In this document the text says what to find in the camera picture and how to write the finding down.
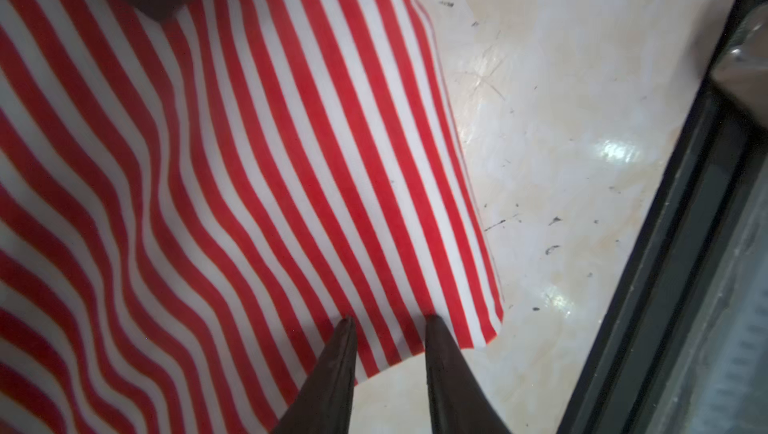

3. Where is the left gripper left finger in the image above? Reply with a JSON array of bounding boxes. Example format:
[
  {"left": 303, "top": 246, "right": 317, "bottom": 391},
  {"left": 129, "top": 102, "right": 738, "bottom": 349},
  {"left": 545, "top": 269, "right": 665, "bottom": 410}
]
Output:
[{"left": 272, "top": 318, "right": 357, "bottom": 434}]

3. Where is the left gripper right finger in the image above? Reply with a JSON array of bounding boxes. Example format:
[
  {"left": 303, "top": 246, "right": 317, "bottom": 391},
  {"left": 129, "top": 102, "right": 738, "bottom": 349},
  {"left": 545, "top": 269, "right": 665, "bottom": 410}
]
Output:
[{"left": 425, "top": 315, "right": 510, "bottom": 433}]

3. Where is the red white striped tank top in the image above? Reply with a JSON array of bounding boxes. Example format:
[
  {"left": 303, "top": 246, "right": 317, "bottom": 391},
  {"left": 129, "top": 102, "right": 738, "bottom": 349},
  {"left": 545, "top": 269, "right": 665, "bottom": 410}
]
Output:
[{"left": 1, "top": 0, "right": 503, "bottom": 433}]

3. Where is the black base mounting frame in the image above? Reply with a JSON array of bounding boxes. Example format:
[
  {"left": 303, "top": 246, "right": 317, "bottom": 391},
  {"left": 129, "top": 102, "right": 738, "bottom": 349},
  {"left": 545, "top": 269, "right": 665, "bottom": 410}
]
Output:
[{"left": 558, "top": 0, "right": 767, "bottom": 433}]

